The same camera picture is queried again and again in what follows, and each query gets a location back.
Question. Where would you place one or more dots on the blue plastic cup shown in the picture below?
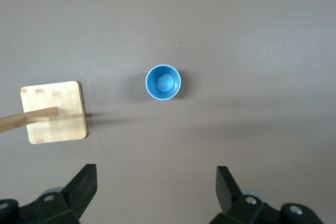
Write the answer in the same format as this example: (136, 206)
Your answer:
(162, 82)

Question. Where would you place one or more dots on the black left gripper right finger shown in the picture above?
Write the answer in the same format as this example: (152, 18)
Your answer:
(244, 211)

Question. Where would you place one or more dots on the wooden cup rack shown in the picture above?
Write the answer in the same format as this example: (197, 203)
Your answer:
(52, 129)

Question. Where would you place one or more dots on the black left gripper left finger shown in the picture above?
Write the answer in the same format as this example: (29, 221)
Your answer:
(65, 208)

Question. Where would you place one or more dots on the brown table cover cloth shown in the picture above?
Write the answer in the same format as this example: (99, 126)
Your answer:
(236, 24)

